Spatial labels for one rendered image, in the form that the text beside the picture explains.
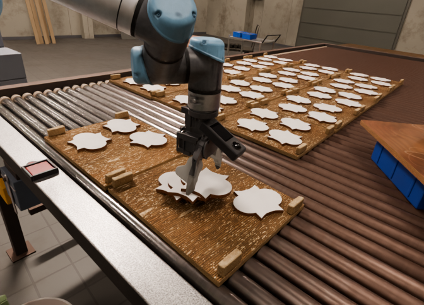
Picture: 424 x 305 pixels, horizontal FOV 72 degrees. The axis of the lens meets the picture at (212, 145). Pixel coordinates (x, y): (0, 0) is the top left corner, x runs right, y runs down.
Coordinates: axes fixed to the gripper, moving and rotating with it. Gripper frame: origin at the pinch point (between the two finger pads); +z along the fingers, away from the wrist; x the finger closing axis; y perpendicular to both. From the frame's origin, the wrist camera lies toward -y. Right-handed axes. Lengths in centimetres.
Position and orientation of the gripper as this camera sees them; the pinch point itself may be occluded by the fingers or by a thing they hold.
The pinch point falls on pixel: (206, 182)
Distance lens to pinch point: 76.1
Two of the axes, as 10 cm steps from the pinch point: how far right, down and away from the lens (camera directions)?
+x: -5.0, 3.6, -7.9
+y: -8.6, -2.8, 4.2
